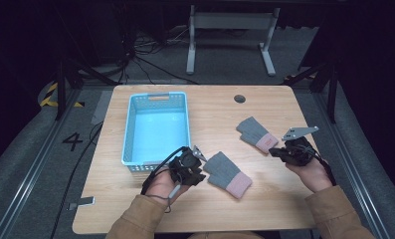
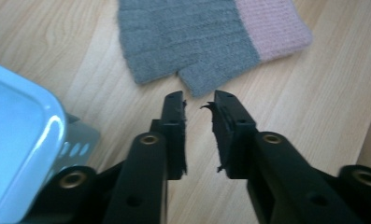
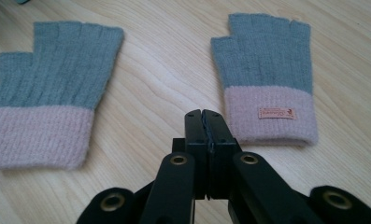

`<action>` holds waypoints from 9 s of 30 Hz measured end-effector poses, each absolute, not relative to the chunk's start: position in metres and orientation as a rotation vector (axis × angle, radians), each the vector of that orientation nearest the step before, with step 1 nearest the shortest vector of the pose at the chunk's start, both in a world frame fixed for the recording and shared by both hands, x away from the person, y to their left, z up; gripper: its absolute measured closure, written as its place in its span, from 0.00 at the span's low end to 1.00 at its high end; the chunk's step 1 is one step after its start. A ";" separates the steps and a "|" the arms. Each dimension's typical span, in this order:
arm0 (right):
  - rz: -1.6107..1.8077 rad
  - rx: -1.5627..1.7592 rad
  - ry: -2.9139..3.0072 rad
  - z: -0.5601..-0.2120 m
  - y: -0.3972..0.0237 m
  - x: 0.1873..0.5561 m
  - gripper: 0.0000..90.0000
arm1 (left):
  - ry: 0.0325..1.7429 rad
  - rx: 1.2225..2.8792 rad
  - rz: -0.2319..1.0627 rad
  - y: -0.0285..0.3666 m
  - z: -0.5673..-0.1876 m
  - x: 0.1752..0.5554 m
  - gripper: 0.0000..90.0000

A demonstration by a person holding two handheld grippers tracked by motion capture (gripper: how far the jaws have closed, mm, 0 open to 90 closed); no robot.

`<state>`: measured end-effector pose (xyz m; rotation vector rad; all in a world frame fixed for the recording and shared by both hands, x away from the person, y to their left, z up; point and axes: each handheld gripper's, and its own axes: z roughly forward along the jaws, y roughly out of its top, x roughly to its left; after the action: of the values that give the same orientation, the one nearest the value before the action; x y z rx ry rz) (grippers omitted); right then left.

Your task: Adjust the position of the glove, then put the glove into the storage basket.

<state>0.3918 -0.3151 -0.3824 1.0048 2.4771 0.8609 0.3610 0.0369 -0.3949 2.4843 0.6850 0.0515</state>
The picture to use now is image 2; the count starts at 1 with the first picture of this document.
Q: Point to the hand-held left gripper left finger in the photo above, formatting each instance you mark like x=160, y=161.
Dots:
x=144, y=174

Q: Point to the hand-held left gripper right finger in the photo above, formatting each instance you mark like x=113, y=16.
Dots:
x=276, y=174

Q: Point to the light blue plastic basket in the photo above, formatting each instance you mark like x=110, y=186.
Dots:
x=15, y=130

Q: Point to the grey and pink fuzzy sock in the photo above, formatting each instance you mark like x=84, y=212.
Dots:
x=186, y=40

